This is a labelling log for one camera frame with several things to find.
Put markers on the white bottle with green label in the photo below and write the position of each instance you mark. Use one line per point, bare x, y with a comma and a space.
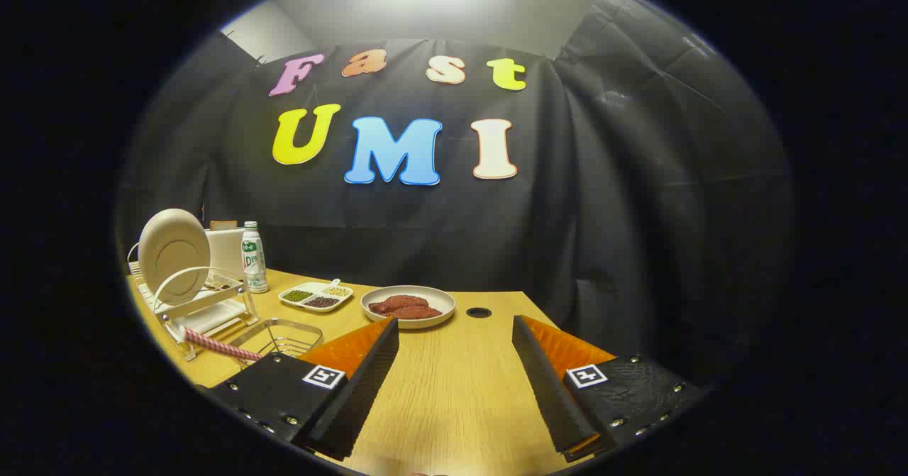
254, 263

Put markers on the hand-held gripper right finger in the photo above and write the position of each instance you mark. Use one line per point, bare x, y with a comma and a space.
550, 391

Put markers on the white divided dish with beans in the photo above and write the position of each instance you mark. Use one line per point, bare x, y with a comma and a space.
316, 296

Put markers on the beige round plate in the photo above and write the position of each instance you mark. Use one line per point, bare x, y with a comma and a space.
174, 252

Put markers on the beige shallow bowl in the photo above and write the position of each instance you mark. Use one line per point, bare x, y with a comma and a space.
441, 313

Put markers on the white toaster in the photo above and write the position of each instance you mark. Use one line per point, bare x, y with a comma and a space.
227, 252

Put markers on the black backdrop cloth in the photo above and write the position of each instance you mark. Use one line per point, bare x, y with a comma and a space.
603, 213

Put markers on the bread slice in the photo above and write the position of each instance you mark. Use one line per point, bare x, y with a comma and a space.
223, 225

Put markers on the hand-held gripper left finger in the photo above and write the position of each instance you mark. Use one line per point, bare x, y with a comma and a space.
362, 391

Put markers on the red meat piece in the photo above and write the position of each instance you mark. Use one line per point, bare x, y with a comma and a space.
422, 313
401, 302

